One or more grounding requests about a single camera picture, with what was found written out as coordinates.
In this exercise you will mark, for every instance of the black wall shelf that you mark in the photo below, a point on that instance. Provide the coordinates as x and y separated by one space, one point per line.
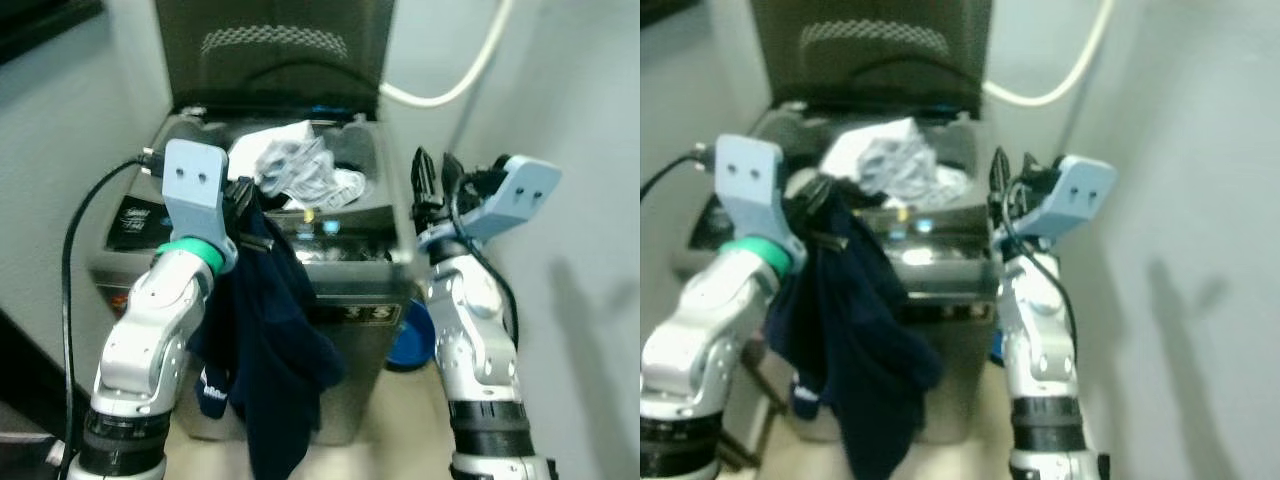
660 8
40 20

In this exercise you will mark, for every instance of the grey patterned cloth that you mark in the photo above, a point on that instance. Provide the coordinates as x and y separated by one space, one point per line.
910 175
310 175

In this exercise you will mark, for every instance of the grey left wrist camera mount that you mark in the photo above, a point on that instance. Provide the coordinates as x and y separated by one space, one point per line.
195 195
750 195

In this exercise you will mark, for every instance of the dark washing machine lid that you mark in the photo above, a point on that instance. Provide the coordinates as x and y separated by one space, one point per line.
870 80
275 80

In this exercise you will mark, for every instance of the dark navy garment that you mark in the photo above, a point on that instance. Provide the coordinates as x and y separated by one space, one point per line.
270 350
860 350

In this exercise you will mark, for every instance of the blue plastic bucket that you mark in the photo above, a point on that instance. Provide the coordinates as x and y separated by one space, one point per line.
997 345
410 345

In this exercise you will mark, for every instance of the white cloth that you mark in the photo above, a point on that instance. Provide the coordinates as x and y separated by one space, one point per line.
870 140
260 145

